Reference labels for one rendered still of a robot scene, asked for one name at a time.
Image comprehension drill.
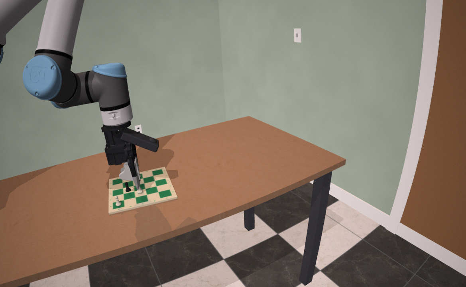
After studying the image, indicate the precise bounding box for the green and cream chessboard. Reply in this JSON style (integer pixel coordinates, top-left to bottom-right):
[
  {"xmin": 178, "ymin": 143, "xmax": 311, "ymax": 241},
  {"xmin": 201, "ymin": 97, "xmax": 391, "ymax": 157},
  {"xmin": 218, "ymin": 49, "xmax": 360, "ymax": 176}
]
[{"xmin": 108, "ymin": 167, "xmax": 178, "ymax": 214}]

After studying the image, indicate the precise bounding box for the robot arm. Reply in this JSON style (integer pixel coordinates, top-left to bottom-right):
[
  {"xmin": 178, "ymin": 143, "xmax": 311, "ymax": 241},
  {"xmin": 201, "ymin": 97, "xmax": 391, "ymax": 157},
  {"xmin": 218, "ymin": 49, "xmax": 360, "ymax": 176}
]
[{"xmin": 0, "ymin": 0, "xmax": 159, "ymax": 152}]

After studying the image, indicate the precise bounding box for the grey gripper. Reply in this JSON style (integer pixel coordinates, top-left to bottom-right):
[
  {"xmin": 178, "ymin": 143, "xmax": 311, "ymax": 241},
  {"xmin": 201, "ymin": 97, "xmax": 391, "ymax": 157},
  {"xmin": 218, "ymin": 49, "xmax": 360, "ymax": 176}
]
[{"xmin": 101, "ymin": 121, "xmax": 141, "ymax": 190}]

